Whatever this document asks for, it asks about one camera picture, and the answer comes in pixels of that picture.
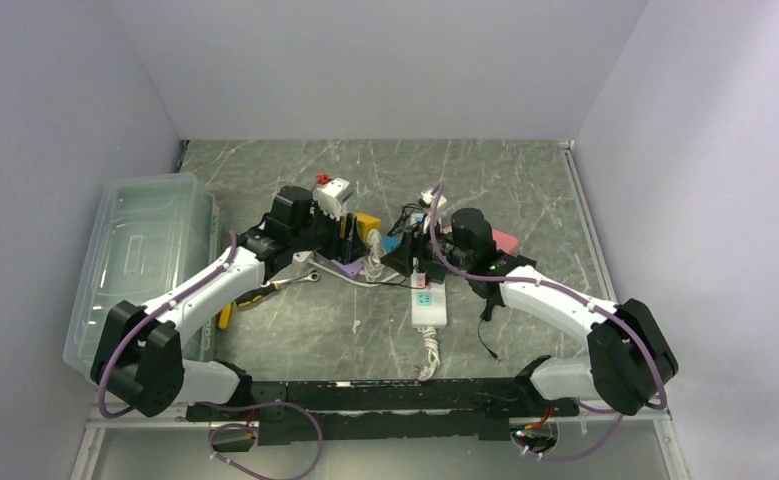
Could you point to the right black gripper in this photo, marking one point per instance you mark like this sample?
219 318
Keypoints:
413 246

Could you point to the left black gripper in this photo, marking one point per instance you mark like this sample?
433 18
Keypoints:
346 246

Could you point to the blue cube socket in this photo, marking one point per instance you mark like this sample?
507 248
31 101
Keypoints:
390 244

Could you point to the yellow cube socket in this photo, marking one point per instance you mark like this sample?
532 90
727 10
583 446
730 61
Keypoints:
365 224

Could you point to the white long power strip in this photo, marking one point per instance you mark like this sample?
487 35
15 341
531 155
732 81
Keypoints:
428 299

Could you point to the pink triangular power strip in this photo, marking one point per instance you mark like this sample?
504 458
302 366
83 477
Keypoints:
505 242

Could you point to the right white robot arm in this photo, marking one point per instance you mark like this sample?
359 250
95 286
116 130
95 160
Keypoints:
627 362

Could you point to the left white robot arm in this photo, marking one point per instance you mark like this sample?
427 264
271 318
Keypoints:
139 364

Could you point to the purple flat box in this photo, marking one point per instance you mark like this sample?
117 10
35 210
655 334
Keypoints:
351 270

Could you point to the silver ratchet wrench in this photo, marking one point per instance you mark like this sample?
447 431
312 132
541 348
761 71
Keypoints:
312 275

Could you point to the black yellow screwdriver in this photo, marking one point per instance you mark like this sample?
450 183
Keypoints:
254 295

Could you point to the yellow black small tool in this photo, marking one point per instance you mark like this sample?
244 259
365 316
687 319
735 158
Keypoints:
225 317

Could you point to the clear plastic storage bin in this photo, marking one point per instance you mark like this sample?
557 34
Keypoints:
150 235

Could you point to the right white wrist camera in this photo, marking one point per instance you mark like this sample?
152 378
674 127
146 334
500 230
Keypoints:
432 199

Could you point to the black base frame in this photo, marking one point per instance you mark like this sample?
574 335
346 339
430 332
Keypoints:
483 408

